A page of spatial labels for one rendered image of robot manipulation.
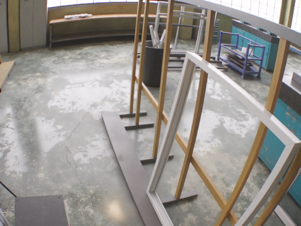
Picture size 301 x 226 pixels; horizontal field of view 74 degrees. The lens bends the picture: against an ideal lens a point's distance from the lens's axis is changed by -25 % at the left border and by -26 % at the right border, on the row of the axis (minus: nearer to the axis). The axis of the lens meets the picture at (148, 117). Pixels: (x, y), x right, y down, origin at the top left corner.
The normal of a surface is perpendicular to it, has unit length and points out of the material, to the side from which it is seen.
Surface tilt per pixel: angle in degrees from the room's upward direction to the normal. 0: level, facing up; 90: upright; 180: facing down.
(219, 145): 0
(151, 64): 94
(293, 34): 90
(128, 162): 0
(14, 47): 90
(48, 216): 0
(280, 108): 90
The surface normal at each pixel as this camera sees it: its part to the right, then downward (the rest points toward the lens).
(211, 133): 0.08, -0.85
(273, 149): -0.95, 0.10
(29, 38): 0.32, 0.51
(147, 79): -0.51, 0.47
